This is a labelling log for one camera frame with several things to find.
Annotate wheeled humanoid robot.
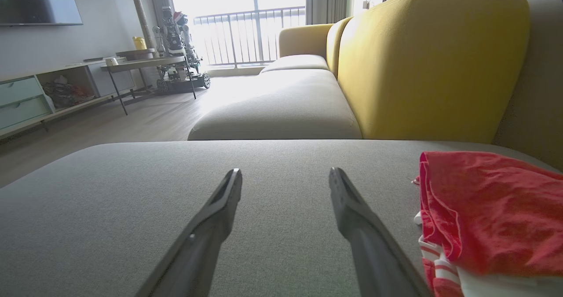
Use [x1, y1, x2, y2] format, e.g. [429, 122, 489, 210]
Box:
[152, 6, 212, 95]

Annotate grey window curtain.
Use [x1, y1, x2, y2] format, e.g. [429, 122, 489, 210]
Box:
[306, 0, 355, 25]

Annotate indoor tree trunk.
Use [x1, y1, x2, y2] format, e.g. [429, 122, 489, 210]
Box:
[113, 0, 155, 50]

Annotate dark metal leg side table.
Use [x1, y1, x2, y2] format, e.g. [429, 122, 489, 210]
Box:
[100, 55, 198, 116]

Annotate large grey sofa seat cushion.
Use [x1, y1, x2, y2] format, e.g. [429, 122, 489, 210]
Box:
[0, 139, 563, 297]

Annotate red Bulls jersey white sleeves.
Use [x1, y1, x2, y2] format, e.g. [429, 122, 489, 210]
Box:
[413, 151, 563, 297]

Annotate metal balcony railing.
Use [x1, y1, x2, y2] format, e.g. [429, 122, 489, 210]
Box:
[193, 6, 307, 67]

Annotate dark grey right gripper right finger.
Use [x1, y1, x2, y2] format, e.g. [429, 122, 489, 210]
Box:
[329, 167, 434, 297]

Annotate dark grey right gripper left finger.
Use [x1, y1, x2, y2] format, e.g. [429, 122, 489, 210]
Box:
[134, 169, 243, 297]

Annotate narrow yellow sofa backrest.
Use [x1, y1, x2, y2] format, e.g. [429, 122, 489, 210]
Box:
[325, 16, 354, 79]

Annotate clutter pile in cabinet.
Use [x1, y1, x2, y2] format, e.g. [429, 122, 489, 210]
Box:
[42, 75, 95, 109]

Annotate yellow sofa armrest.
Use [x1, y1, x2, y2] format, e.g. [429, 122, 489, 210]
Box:
[278, 23, 335, 60]

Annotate grey sofa backrest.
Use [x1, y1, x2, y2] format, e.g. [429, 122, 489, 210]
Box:
[493, 0, 563, 172]

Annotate wall mounted television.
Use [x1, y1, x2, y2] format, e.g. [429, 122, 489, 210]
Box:
[0, 0, 84, 26]

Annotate low white tv cabinet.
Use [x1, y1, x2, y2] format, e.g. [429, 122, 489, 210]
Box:
[0, 59, 138, 140]

